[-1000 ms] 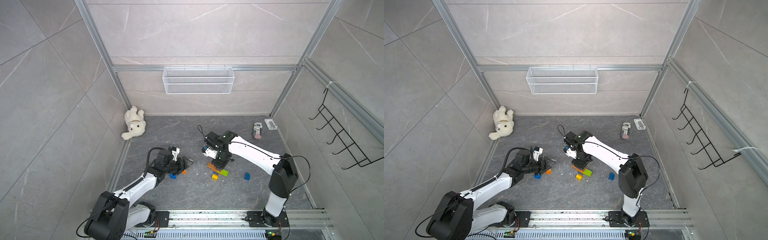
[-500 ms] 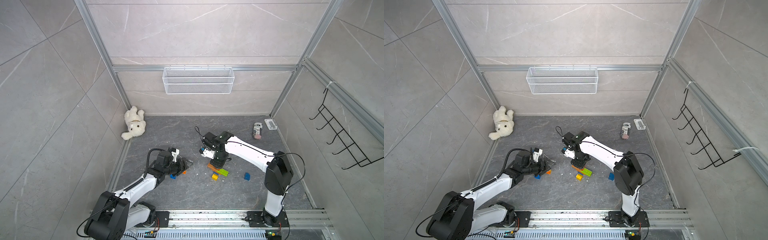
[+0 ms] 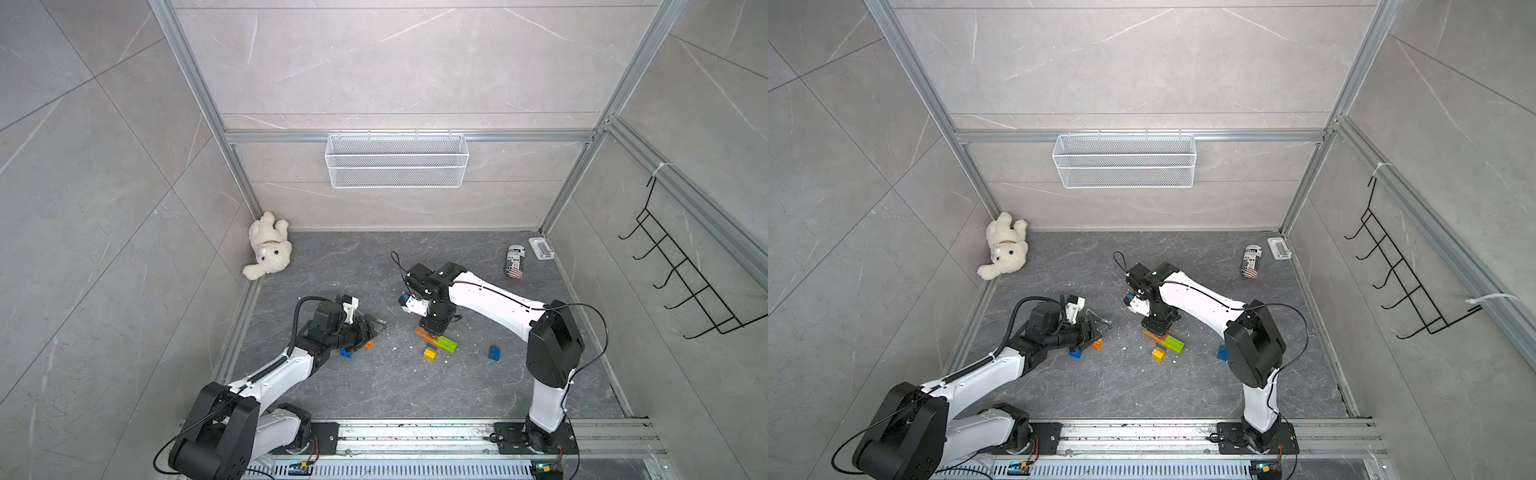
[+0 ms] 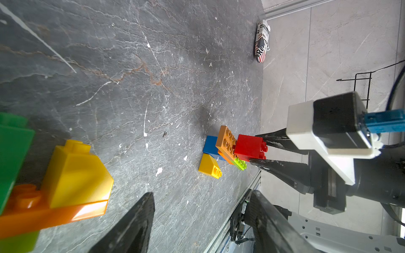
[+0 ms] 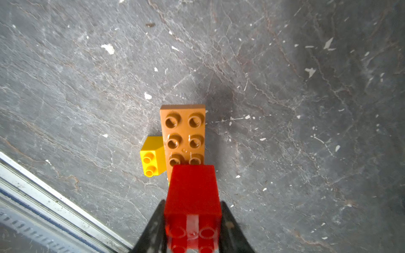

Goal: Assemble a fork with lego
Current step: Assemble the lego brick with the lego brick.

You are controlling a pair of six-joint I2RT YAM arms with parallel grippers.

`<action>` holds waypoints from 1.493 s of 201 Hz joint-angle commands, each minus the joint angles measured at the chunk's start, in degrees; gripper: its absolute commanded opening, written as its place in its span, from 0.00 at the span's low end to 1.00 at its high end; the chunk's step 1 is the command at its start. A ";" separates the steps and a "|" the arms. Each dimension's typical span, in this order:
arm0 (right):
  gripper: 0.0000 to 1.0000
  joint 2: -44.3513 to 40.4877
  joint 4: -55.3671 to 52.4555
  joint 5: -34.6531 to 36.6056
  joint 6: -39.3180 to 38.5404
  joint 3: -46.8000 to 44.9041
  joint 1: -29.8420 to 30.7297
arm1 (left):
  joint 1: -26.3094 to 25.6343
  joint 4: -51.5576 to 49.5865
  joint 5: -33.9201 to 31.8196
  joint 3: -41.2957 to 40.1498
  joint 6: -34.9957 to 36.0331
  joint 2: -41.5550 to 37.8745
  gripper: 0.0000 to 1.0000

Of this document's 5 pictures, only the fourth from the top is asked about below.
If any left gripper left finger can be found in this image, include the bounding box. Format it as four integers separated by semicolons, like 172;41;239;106
89;192;155;253

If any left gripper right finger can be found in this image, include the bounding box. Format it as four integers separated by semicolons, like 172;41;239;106
245;190;319;253

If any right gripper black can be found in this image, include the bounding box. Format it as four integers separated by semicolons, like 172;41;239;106
250;128;347;215

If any red lego brick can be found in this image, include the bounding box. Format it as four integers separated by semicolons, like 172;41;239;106
235;135;268;162

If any light green lego plate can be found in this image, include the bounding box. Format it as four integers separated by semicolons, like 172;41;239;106
233;158;247;171

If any brown lego plate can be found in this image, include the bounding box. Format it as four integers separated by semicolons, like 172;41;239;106
216;125;236;161

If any yellow lego brick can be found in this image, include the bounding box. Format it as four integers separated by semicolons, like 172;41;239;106
198;153;222;179
41;140;114;208

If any orange 2x4 lego plate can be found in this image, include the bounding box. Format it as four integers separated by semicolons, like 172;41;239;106
1;184;108;239

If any dark green lego brick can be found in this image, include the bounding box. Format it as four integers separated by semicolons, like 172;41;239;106
1;112;35;212

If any lime green lego plate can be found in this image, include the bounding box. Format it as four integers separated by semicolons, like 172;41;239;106
1;231;40;253

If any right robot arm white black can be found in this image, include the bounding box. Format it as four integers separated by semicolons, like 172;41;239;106
250;71;405;222

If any blue lego block under plate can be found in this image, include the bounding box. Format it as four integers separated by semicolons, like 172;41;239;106
203;136;225;161

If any flag pattern can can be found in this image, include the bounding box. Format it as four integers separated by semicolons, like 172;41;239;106
254;20;271;63

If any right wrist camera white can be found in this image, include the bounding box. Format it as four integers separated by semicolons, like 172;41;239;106
285;91;405;187

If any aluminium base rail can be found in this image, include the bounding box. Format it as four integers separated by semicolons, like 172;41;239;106
204;172;261;253

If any black wire hook rack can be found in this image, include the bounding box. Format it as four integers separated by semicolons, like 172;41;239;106
336;60;405;108

